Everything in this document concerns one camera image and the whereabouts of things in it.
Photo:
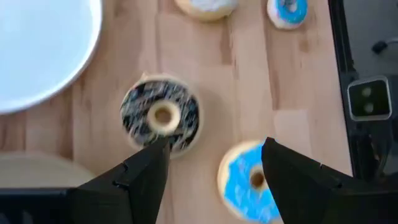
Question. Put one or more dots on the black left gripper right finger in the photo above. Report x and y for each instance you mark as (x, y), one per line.
(298, 193)

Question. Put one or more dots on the large chocolate sprinkled donut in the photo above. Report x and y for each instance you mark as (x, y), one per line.
(136, 102)

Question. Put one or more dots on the small blue frosted donut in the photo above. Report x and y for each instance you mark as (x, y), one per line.
(284, 18)

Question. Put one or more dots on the large blue frosted donut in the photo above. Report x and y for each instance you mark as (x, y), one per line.
(239, 186)

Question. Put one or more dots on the small black camera module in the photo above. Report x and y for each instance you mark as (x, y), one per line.
(369, 98)

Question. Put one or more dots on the white round plate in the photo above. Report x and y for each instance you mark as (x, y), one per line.
(40, 46)

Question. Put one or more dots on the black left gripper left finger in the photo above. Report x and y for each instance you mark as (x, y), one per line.
(133, 193)

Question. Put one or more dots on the beige round plate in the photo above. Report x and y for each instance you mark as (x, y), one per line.
(37, 171)

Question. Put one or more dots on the black aluminium table frame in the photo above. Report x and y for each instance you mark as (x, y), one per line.
(339, 37)

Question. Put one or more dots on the large white frosted donut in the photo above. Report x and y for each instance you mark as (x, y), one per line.
(205, 9)

